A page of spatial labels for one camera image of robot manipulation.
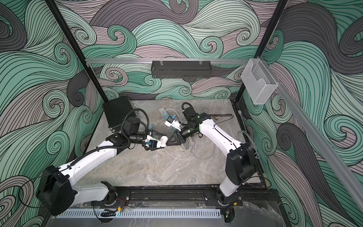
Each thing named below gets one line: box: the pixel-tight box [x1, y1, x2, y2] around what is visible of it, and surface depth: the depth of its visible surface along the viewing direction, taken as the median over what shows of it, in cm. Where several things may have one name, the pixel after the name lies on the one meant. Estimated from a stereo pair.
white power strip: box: [158, 107, 165, 117], surface depth 113 cm
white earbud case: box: [159, 135, 169, 148], surface depth 73 cm
